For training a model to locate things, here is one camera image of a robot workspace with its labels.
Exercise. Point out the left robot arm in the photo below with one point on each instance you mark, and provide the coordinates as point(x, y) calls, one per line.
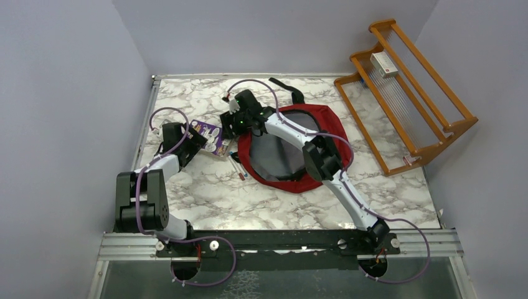
point(141, 203)

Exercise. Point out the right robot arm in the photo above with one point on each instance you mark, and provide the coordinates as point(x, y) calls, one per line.
point(322, 159)

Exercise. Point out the white red small box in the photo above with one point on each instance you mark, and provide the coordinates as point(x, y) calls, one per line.
point(383, 65)

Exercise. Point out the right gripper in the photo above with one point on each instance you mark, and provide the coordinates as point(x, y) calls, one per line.
point(226, 120)

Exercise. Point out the purple cover book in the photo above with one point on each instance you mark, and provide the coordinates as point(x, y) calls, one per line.
point(216, 145)

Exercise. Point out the red backpack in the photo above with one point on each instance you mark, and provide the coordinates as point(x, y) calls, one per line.
point(276, 163)

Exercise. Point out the white marker red cap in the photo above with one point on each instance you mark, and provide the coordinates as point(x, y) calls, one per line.
point(238, 169)

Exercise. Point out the white marker blue cap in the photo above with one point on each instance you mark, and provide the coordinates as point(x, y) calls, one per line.
point(232, 153)

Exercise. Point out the wooden rack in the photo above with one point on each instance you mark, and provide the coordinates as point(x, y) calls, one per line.
point(397, 94)

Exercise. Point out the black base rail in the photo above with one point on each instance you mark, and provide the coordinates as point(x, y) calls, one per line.
point(269, 250)

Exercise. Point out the aluminium table frame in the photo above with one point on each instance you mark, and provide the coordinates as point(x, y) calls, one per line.
point(407, 274)

